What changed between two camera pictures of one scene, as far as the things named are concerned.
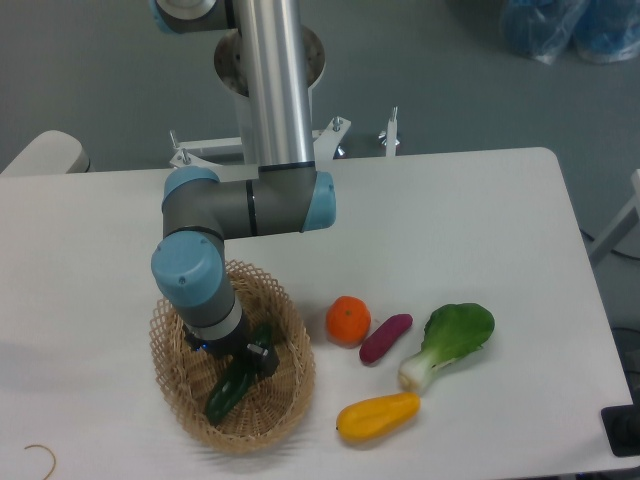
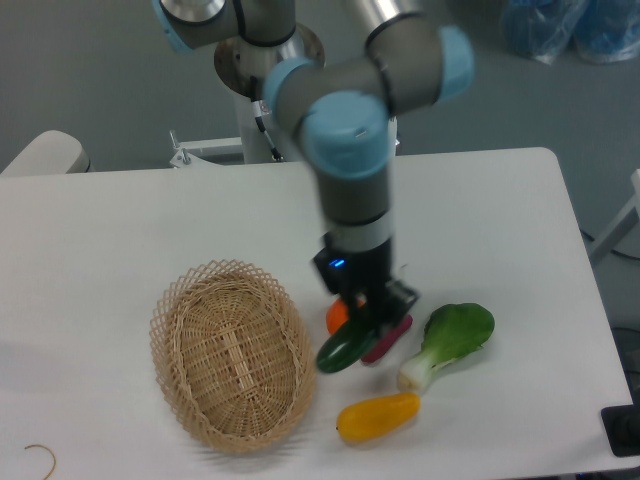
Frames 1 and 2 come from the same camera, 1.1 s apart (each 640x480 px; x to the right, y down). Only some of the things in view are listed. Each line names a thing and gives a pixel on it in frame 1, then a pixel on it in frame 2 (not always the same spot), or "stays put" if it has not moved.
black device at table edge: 622,426 stays put
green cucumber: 235,384 -> 345,346
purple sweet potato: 382,341 stays put
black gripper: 263,358 -> 361,279
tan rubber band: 43,446 stays put
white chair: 52,152 stays put
